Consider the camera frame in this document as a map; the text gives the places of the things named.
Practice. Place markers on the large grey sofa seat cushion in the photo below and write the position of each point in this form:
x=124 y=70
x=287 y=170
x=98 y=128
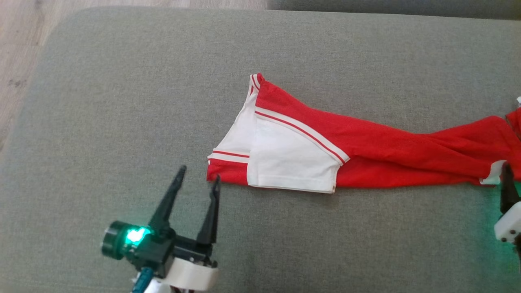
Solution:
x=122 y=101

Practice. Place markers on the small grey sofa cushion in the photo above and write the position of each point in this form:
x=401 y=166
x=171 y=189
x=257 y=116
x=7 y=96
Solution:
x=386 y=7

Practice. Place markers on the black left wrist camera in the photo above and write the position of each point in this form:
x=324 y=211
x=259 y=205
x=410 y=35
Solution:
x=150 y=252

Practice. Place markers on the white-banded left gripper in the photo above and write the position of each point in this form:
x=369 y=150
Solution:
x=191 y=274

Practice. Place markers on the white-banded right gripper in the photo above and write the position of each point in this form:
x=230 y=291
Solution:
x=511 y=228

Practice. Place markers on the red shirt with white sleeves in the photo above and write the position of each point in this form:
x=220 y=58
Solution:
x=386 y=154

